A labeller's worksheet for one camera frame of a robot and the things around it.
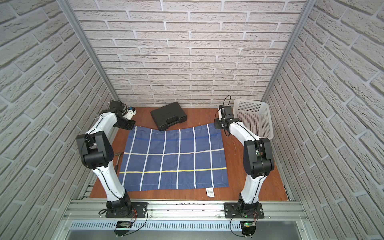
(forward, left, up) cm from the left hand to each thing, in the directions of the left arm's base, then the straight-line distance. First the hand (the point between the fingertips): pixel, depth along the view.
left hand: (132, 122), depth 97 cm
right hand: (0, -60, +2) cm, 60 cm away
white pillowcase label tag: (-41, -50, -9) cm, 66 cm away
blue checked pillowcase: (-21, -39, -9) cm, 45 cm away
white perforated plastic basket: (+13, -90, -7) cm, 91 cm away
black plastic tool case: (+12, -22, -5) cm, 26 cm away
